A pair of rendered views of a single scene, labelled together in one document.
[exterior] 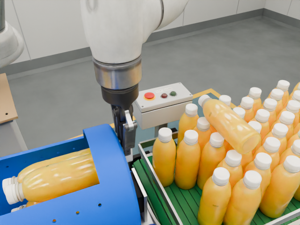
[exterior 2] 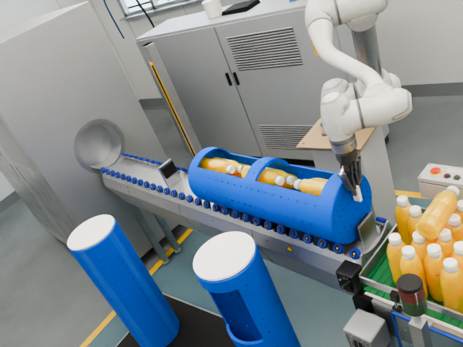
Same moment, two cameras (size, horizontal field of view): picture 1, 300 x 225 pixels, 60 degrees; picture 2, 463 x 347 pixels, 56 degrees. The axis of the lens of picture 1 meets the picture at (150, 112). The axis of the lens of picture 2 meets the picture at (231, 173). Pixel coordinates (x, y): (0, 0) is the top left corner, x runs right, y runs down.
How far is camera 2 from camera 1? 1.29 m
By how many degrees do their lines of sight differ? 64
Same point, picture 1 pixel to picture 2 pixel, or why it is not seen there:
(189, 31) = not seen: outside the picture
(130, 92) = (342, 157)
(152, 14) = (349, 122)
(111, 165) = (329, 191)
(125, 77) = (335, 148)
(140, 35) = (340, 131)
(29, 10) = not seen: outside the picture
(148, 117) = (426, 188)
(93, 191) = (315, 198)
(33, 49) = not seen: outside the picture
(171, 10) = (371, 120)
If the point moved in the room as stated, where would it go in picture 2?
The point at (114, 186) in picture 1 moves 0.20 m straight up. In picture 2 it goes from (324, 201) to (310, 157)
